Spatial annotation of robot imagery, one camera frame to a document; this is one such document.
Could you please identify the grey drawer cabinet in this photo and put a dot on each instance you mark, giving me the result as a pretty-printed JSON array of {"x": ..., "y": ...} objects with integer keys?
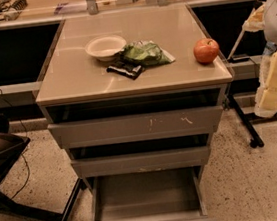
[{"x": 123, "y": 94}]

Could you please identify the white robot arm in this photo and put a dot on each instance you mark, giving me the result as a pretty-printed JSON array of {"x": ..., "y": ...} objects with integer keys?
[{"x": 265, "y": 18}]

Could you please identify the black table leg frame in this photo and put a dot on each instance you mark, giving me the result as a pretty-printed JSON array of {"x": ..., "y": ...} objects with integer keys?
[{"x": 248, "y": 120}]

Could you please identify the red apple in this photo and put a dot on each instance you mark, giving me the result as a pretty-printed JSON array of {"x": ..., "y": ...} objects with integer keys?
[{"x": 206, "y": 50}]

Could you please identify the grey drawer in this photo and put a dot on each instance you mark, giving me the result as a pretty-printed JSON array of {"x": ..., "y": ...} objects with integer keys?
[
  {"x": 144, "y": 162},
  {"x": 142, "y": 127},
  {"x": 167, "y": 195}
]

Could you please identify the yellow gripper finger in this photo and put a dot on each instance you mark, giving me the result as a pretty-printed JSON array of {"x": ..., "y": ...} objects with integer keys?
[
  {"x": 266, "y": 95},
  {"x": 255, "y": 20}
]

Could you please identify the green chip bag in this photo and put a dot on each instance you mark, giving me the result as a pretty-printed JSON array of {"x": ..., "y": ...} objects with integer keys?
[{"x": 146, "y": 53}]

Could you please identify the grey middle drawer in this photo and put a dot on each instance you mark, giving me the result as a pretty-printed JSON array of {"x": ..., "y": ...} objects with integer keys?
[{"x": 144, "y": 162}]

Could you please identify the grey bottom drawer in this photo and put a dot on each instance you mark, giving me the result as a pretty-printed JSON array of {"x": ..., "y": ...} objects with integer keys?
[{"x": 167, "y": 195}]

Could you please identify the black snack wrapper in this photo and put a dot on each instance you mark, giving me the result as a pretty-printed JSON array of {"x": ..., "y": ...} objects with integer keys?
[{"x": 128, "y": 70}]

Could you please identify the white stick with black base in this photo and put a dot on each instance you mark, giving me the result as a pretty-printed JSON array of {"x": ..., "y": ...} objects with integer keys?
[{"x": 233, "y": 57}]

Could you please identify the white paper bowl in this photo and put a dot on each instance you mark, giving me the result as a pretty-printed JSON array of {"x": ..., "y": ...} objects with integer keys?
[{"x": 105, "y": 48}]

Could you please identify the grey top drawer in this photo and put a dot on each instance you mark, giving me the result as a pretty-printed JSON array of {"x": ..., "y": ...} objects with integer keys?
[{"x": 142, "y": 127}]

